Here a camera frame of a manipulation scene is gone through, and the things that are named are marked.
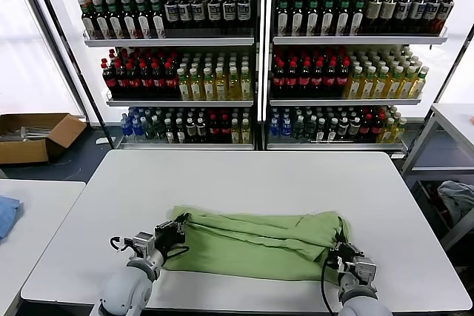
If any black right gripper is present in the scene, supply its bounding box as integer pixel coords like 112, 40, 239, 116
327, 230, 359, 271

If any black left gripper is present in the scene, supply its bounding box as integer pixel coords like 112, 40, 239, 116
153, 212, 189, 256

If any green polo shirt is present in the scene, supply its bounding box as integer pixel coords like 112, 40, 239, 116
162, 204, 353, 282

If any red fabric piece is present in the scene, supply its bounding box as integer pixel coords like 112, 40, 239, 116
436, 197, 451, 221

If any pale blue cloth bundle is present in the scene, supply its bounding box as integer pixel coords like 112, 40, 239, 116
436, 179, 474, 229

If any red cap cola bottle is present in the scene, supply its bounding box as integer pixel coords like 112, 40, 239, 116
298, 59, 313, 97
139, 63, 154, 98
164, 63, 179, 98
272, 59, 287, 97
101, 63, 117, 98
114, 62, 129, 98
285, 59, 300, 97
127, 63, 141, 98
152, 63, 167, 98
324, 59, 339, 97
311, 59, 326, 97
337, 59, 352, 97

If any blue folded cloth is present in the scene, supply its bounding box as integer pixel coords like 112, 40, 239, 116
0, 195, 24, 245

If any brown cardboard box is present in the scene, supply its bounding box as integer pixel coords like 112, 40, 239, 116
0, 112, 88, 166

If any clear plastic packaging bundle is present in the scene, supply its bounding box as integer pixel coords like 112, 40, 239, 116
0, 125, 53, 143

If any white metal shelf rack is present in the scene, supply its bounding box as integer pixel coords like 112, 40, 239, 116
57, 0, 264, 151
263, 0, 450, 154

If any green cap dark drink bottle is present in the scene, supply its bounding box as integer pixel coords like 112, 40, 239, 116
120, 0, 137, 39
149, 0, 167, 38
336, 0, 352, 36
321, 0, 337, 36
290, 0, 306, 36
135, 0, 152, 39
306, 0, 321, 36
351, 0, 367, 35
80, 0, 96, 40
91, 0, 109, 40
105, 0, 122, 40
276, 0, 291, 36

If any black slanted window bar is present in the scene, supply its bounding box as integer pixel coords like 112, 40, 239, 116
14, 0, 116, 149
429, 27, 474, 113

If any white cap blue label bottle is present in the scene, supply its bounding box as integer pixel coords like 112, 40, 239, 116
236, 0, 251, 30
221, 0, 237, 30
207, 0, 222, 30
396, 0, 412, 34
191, 0, 207, 30
439, 0, 456, 35
164, 0, 178, 30
177, 0, 193, 30
425, 0, 441, 34
411, 0, 427, 34

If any white cap beige label bottle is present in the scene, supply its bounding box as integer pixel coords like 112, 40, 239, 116
367, 0, 383, 34
381, 0, 397, 34

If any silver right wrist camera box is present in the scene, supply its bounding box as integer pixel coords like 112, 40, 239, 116
347, 256, 378, 284

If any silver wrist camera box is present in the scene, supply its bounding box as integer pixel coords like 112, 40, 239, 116
131, 231, 157, 258
347, 256, 378, 284

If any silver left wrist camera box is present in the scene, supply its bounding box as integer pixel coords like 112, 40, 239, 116
131, 231, 157, 258

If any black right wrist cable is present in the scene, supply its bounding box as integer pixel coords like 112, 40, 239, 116
319, 256, 344, 316

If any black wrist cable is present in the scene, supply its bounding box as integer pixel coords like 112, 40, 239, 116
109, 235, 134, 255
319, 256, 344, 316

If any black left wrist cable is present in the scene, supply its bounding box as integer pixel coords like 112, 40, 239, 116
109, 235, 134, 255

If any grey frame white table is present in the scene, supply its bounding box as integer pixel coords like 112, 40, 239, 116
399, 103, 474, 252

